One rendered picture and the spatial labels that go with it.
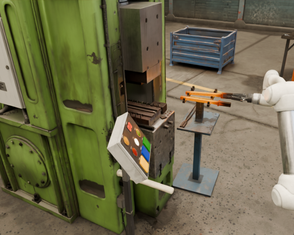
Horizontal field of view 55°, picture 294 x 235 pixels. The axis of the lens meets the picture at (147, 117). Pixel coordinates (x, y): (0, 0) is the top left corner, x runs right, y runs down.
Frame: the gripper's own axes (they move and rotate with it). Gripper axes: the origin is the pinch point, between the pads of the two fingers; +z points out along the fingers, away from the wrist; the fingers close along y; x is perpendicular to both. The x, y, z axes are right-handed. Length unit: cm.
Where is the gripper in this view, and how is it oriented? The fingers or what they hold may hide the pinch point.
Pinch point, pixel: (227, 95)
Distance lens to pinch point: 251.1
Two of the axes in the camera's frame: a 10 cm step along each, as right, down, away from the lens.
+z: -9.2, -1.4, 3.6
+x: -0.5, -8.8, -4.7
